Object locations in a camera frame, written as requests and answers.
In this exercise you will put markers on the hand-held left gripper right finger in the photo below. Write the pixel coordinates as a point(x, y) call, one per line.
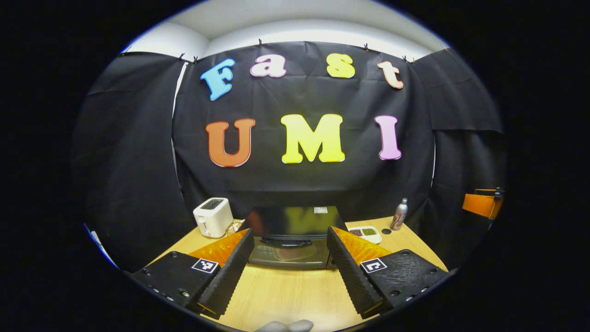
point(350, 276)

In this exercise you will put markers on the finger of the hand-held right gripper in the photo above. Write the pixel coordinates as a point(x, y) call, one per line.
point(481, 204)

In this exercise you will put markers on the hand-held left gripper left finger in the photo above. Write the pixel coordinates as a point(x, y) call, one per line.
point(228, 281)

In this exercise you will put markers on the black electric oven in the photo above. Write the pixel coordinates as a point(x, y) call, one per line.
point(290, 221)

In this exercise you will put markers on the white divided bean tray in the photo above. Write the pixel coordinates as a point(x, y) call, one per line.
point(368, 233)

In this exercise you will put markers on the white toaster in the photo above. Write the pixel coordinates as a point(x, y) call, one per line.
point(213, 219)

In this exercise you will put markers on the black backdrop cloth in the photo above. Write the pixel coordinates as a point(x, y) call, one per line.
point(295, 180)

